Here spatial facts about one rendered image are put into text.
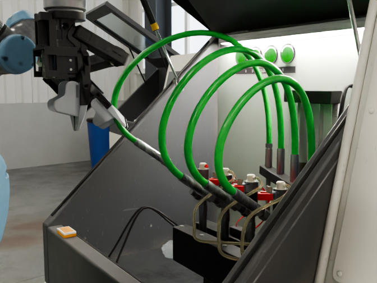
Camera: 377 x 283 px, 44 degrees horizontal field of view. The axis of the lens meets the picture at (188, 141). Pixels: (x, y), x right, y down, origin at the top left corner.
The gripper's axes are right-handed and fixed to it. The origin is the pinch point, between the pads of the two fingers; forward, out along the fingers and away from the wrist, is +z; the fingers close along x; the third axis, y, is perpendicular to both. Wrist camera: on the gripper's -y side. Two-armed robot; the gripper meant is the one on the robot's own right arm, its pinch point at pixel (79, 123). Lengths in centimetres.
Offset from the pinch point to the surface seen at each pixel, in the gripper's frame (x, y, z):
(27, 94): -658, -171, 9
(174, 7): -548, -370, -123
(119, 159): -30.9, -22.8, 13.1
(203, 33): -5.6, -32.5, -18.9
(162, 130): 8.8, -12.7, 1.3
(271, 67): 16.9, -32.6, -10.6
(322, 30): 11, -53, -19
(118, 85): -13.1, -14.5, -7.1
